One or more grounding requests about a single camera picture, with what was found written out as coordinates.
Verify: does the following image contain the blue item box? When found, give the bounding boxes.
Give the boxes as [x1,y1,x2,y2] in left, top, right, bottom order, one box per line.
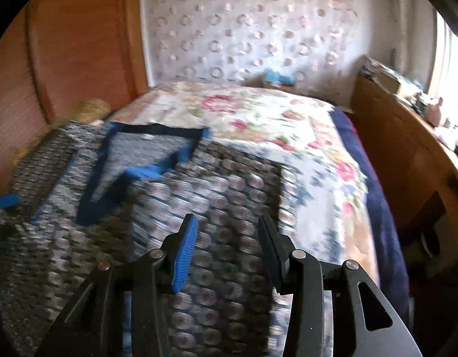
[262,68,295,92]

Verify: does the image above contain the wooden louvered wardrobe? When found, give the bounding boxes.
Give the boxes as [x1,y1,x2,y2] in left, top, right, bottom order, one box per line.
[0,0,148,193]

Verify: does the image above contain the wooden side cabinet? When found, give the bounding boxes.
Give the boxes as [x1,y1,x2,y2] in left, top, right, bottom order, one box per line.
[349,73,458,239]

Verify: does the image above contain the cardboard box on cabinet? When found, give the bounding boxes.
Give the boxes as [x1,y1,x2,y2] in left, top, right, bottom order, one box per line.
[376,68,405,95]

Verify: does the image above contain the floral bed cover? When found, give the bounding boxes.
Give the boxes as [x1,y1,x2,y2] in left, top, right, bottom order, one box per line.
[109,81,382,357]

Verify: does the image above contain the sheer circle-patterned curtain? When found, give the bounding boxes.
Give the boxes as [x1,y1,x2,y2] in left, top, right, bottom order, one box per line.
[142,0,359,90]

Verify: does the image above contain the olive patterned pillow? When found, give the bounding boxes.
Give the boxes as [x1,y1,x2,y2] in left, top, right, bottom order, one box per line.
[12,98,112,165]

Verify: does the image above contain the gathered window curtain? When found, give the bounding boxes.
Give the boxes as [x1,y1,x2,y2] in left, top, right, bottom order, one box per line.
[390,0,410,73]

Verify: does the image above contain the window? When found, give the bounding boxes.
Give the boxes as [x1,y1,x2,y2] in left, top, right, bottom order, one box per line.
[428,12,458,122]

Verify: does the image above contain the pink bottle on cabinet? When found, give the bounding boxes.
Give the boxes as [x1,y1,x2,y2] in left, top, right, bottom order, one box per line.
[425,97,443,127]

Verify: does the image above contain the navy circle-patterned shirt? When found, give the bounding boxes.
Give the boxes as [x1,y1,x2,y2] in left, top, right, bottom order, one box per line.
[0,122,292,356]

